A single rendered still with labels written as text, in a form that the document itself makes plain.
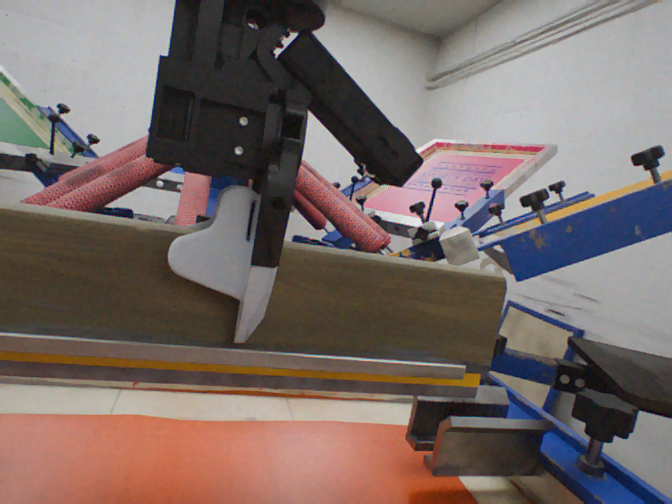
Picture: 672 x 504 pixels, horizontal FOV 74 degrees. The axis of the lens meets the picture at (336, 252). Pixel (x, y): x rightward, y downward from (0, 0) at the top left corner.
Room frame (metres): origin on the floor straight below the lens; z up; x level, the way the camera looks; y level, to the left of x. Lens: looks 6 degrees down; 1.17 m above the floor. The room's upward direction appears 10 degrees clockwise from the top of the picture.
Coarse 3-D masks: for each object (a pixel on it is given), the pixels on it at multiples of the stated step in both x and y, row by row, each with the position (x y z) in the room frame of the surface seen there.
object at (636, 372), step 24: (504, 360) 0.93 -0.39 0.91; (528, 360) 0.92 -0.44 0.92; (552, 360) 0.93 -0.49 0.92; (600, 360) 0.91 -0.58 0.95; (624, 360) 0.95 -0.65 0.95; (648, 360) 0.99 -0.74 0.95; (552, 384) 0.91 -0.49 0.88; (576, 384) 0.89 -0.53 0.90; (600, 384) 0.89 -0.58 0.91; (624, 384) 0.77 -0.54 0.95; (648, 384) 0.80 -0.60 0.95; (648, 408) 0.71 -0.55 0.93
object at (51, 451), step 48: (0, 432) 0.32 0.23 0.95; (48, 432) 0.33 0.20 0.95; (96, 432) 0.34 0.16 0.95; (144, 432) 0.35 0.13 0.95; (192, 432) 0.37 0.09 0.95; (0, 480) 0.27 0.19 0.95; (48, 480) 0.28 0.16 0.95; (96, 480) 0.29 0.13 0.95; (144, 480) 0.30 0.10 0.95; (192, 480) 0.31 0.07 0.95
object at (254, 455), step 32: (224, 448) 0.35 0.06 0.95; (256, 448) 0.36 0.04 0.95; (288, 448) 0.37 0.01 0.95; (320, 448) 0.38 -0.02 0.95; (352, 448) 0.39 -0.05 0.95; (384, 448) 0.40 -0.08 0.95; (224, 480) 0.31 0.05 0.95; (256, 480) 0.32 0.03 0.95; (288, 480) 0.33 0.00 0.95; (320, 480) 0.33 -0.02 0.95; (352, 480) 0.34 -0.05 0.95; (384, 480) 0.35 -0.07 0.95; (416, 480) 0.36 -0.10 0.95; (448, 480) 0.37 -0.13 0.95
